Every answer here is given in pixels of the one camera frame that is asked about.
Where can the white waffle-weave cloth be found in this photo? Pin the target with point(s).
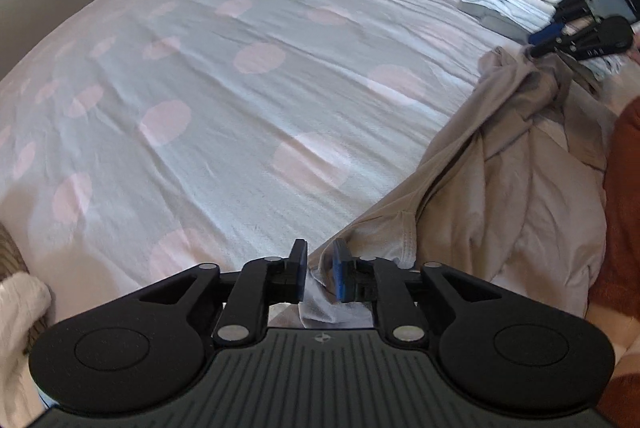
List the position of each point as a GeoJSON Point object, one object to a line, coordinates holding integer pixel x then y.
{"type": "Point", "coordinates": [20, 318]}

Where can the brown striped garment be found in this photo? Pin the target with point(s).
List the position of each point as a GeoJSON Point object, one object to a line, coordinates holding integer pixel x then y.
{"type": "Point", "coordinates": [10, 253]}

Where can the bed with polka dot sheet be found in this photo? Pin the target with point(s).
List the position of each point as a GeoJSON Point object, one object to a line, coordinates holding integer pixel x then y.
{"type": "Point", "coordinates": [200, 57]}

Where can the beige shirt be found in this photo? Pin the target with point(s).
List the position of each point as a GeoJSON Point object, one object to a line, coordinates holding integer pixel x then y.
{"type": "Point", "coordinates": [500, 208]}

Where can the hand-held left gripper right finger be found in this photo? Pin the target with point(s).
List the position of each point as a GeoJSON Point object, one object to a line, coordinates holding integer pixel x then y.
{"type": "Point", "coordinates": [342, 275]}

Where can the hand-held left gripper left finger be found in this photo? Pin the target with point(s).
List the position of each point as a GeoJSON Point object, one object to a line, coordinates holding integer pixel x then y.
{"type": "Point", "coordinates": [300, 273]}

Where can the person's orange fleece clothing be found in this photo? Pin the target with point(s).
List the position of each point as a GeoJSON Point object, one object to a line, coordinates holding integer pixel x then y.
{"type": "Point", "coordinates": [625, 258]}

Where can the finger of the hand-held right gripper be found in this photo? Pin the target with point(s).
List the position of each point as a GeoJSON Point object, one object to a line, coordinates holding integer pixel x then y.
{"type": "Point", "coordinates": [565, 41]}
{"type": "Point", "coordinates": [547, 32]}

